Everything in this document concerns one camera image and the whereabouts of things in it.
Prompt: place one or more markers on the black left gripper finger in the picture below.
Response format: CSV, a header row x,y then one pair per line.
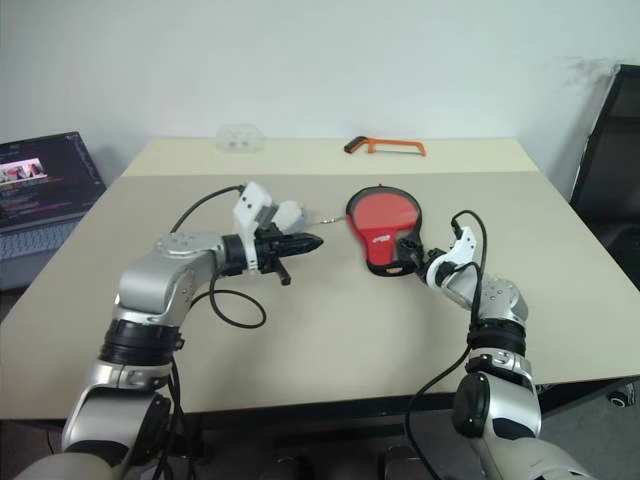
x,y
302,239
300,249

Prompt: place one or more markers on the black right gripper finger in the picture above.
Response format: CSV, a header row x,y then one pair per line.
x,y
405,257

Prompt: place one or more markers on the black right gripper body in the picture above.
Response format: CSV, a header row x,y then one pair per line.
x,y
425,255

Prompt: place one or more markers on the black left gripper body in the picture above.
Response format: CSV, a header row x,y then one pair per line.
x,y
272,250

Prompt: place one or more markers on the black paddle case clear window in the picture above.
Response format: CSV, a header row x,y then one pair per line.
x,y
385,250

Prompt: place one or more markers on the red table tennis paddle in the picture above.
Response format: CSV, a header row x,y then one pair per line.
x,y
382,212

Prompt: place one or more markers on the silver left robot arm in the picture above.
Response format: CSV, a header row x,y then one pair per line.
x,y
150,285

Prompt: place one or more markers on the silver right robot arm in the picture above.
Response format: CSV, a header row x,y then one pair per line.
x,y
500,395

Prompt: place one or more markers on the clear plastic holder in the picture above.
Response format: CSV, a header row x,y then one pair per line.
x,y
241,137

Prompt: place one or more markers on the black table leg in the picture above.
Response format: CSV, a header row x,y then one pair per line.
x,y
585,395
198,440

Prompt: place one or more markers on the black chair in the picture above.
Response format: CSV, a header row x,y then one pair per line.
x,y
610,165

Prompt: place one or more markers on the dark rounded shape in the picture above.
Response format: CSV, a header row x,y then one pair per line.
x,y
405,465

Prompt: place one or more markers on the open laptop computer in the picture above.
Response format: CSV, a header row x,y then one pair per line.
x,y
45,180

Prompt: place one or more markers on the black caster wheel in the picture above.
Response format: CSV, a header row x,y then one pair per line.
x,y
619,395

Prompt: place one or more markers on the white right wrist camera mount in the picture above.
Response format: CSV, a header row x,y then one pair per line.
x,y
465,247

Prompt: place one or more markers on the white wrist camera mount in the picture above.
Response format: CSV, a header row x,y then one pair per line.
x,y
250,205
465,247

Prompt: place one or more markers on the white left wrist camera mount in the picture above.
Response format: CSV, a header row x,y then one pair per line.
x,y
250,205

